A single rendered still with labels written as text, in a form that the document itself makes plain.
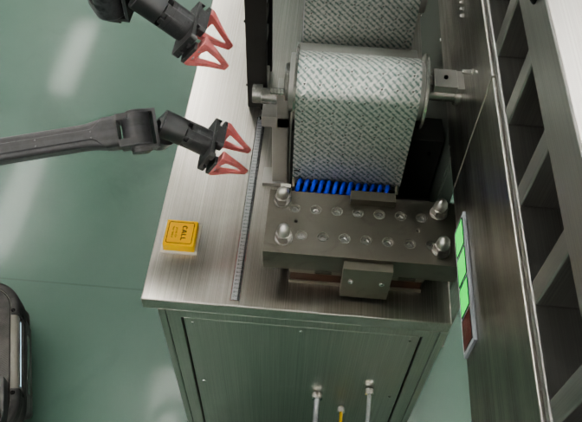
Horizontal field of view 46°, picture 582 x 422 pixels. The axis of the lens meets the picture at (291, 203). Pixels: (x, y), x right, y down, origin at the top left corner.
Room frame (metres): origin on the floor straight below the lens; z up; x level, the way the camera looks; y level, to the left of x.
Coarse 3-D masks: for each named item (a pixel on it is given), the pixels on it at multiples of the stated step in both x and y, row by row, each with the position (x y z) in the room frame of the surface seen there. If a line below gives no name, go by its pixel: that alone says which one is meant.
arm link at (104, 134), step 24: (96, 120) 0.93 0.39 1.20; (120, 120) 0.94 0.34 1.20; (144, 120) 0.94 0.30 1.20; (0, 144) 0.87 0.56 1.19; (24, 144) 0.88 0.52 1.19; (48, 144) 0.88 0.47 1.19; (72, 144) 0.89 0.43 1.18; (96, 144) 0.89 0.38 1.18; (120, 144) 0.89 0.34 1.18; (144, 144) 0.91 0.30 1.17
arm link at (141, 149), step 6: (138, 108) 0.97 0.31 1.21; (144, 108) 0.97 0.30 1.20; (150, 108) 0.98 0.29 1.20; (150, 114) 0.97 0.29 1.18; (150, 120) 0.97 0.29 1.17; (156, 120) 0.96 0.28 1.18; (156, 126) 0.95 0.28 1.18; (156, 132) 0.94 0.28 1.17; (156, 138) 0.93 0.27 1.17; (150, 144) 0.91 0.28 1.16; (156, 144) 0.92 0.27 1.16; (162, 144) 0.96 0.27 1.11; (168, 144) 0.97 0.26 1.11; (132, 150) 0.90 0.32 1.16; (138, 150) 0.90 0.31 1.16; (144, 150) 0.90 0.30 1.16; (150, 150) 0.90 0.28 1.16
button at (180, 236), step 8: (168, 224) 0.89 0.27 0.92; (176, 224) 0.89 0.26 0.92; (184, 224) 0.89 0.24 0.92; (192, 224) 0.89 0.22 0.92; (168, 232) 0.87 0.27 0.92; (176, 232) 0.87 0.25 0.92; (184, 232) 0.87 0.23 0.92; (192, 232) 0.87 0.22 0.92; (168, 240) 0.84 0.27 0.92; (176, 240) 0.85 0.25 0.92; (184, 240) 0.85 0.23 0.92; (192, 240) 0.85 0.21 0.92; (168, 248) 0.83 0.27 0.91; (176, 248) 0.83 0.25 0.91; (184, 248) 0.83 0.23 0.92; (192, 248) 0.83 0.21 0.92
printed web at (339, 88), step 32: (320, 0) 1.19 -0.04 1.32; (352, 0) 1.19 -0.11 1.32; (384, 0) 1.18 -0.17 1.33; (416, 0) 1.18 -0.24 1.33; (320, 32) 1.19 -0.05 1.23; (352, 32) 1.19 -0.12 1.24; (384, 32) 1.18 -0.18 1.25; (320, 64) 1.00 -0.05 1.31; (352, 64) 1.00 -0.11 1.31; (384, 64) 1.01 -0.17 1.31; (416, 64) 1.01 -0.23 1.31; (320, 96) 0.95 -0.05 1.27; (352, 96) 0.95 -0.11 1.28; (384, 96) 0.95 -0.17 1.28; (416, 96) 0.95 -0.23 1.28
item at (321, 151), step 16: (304, 128) 0.95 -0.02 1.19; (320, 128) 0.95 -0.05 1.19; (336, 128) 0.95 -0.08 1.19; (352, 128) 0.95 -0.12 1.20; (368, 128) 0.95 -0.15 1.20; (384, 128) 0.94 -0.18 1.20; (304, 144) 0.95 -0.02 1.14; (320, 144) 0.95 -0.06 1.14; (336, 144) 0.95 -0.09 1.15; (352, 144) 0.95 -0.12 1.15; (368, 144) 0.95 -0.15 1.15; (384, 144) 0.94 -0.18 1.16; (400, 144) 0.94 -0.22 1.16; (304, 160) 0.95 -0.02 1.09; (320, 160) 0.95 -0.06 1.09; (336, 160) 0.95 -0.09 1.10; (352, 160) 0.95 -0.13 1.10; (368, 160) 0.95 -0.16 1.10; (384, 160) 0.94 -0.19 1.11; (400, 160) 0.94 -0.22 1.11; (304, 176) 0.95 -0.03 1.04; (320, 176) 0.95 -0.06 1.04; (336, 176) 0.95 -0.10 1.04; (352, 176) 0.95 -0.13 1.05; (368, 176) 0.94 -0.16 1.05; (384, 176) 0.94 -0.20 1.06; (400, 176) 0.94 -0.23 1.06
